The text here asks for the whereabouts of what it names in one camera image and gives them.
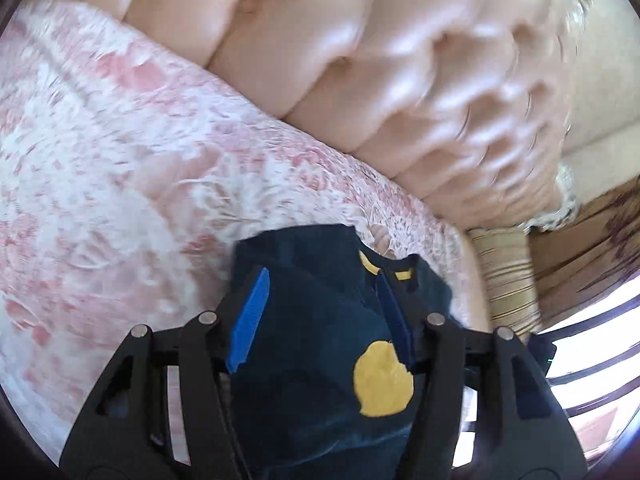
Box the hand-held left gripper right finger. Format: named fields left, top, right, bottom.
left=375, top=275, right=586, bottom=480

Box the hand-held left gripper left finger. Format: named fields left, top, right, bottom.
left=59, top=266, right=271, bottom=480

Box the navy sweatshirt with yellow print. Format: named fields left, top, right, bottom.
left=220, top=224, right=557, bottom=480

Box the striped green cushion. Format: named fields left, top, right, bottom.
left=467, top=227, right=547, bottom=342

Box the pink floral blanket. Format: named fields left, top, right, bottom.
left=0, top=0, right=483, bottom=466

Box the brown patterned curtain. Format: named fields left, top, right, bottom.
left=527, top=180, right=640, bottom=331

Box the beige tufted leather sofa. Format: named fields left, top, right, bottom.
left=65, top=0, right=640, bottom=233

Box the black window frame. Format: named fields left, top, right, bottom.
left=540, top=280, right=640, bottom=461

